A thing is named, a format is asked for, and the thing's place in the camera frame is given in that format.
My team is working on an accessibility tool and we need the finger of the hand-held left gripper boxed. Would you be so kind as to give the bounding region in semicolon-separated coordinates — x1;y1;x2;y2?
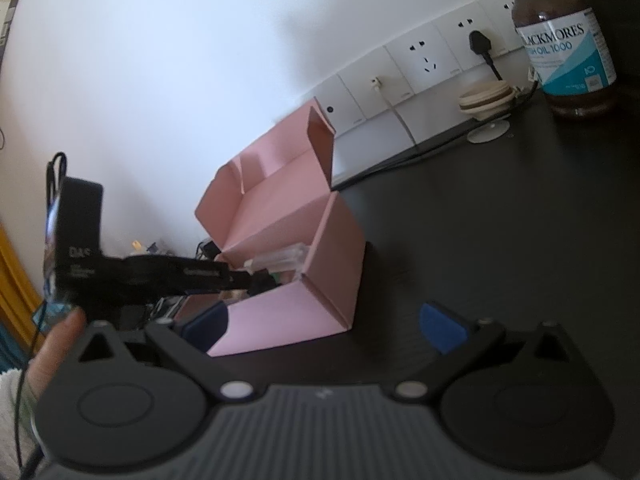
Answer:
227;270;278;297

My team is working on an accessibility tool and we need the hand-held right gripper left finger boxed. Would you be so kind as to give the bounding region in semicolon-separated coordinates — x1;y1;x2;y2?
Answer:
75;301;256;402

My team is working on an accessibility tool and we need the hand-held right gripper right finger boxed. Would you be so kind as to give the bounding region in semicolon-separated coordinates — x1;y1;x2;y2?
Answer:
392;302;571;402

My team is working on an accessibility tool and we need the clear plastic stick case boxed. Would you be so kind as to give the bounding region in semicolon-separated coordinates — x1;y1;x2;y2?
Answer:
244;242;312;281

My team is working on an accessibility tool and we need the pink cardboard box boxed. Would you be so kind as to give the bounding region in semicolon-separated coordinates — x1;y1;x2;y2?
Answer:
194;98;367;358

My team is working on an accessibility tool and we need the black desktop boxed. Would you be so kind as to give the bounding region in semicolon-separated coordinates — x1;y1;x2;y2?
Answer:
150;67;640;401

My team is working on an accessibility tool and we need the person's left hand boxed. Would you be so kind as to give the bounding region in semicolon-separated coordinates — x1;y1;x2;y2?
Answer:
25;307;86;411

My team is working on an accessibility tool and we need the yellow curtain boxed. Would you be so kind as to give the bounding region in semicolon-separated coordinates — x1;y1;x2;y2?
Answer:
0;220;46;361

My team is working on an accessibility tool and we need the beige suction cup holder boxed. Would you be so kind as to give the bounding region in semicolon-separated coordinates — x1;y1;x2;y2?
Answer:
459;81;517;143

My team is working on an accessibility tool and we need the brown supplement bottle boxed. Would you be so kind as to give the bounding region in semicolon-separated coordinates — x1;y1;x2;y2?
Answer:
501;0;618;120

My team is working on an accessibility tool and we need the thick black cable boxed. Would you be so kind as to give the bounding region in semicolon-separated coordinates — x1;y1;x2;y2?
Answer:
332;85;538;191

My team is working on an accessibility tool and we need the white USB cable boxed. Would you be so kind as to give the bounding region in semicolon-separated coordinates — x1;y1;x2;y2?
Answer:
370;76;418;148

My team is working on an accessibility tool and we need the white wall socket panel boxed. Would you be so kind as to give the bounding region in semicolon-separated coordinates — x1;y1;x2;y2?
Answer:
272;0;538;186

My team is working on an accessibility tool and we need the black wall plug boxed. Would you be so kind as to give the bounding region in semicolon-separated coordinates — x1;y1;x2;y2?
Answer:
467;30;503;82

